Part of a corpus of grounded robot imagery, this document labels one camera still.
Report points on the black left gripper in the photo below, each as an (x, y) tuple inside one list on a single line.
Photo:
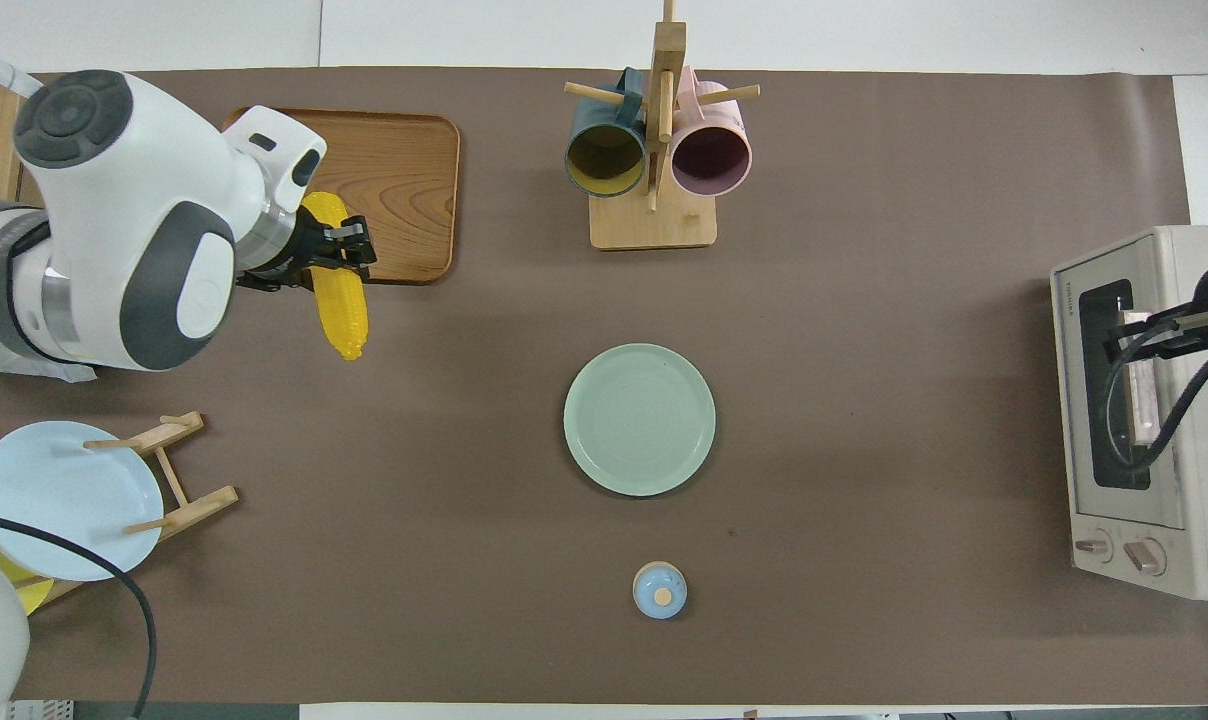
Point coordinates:
[(309, 262)]

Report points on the pale green plate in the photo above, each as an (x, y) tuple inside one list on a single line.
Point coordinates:
[(639, 420)]

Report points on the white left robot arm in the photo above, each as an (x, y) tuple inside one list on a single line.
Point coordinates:
[(114, 180)]

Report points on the white toaster oven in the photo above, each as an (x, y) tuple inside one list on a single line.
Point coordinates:
[(1204, 480)]

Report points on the silver oven knob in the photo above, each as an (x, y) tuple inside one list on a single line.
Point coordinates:
[(1146, 556), (1094, 546)]

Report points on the wooden serving tray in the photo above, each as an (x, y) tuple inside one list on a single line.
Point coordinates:
[(404, 180)]

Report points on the dark blue mug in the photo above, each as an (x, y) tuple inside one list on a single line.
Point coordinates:
[(604, 160)]

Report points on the wooden mug tree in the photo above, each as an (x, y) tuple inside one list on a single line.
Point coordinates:
[(654, 225)]

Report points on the wooden plate rack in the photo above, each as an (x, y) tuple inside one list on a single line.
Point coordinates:
[(199, 505)]

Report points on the plain white cloth scrap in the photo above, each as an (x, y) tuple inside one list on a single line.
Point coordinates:
[(54, 374)]

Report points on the pink mug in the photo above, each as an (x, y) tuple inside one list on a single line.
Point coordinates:
[(710, 158)]

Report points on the brown table mat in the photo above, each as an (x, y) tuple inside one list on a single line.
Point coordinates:
[(564, 560)]

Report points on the light blue plate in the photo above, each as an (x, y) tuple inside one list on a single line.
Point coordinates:
[(54, 490)]

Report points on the yellow plate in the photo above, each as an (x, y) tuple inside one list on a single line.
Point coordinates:
[(19, 592)]

